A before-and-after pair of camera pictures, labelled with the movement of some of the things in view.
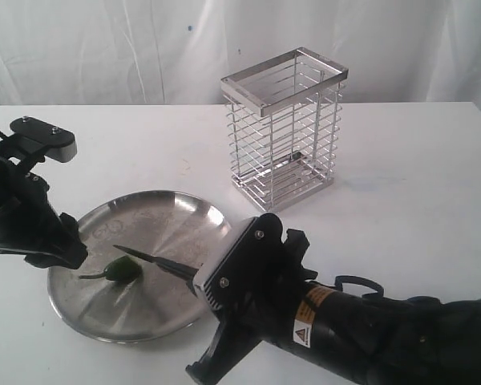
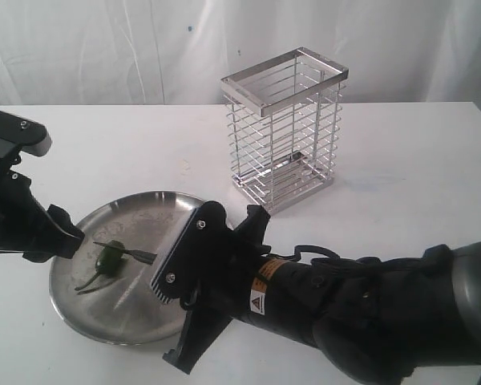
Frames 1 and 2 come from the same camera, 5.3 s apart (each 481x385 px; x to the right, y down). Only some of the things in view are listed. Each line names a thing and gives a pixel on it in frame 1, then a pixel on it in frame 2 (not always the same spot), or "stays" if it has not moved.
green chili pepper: (123, 269) -> (108, 262)
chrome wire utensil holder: (284, 127) stays
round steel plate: (177, 227) stays
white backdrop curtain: (177, 52) stays
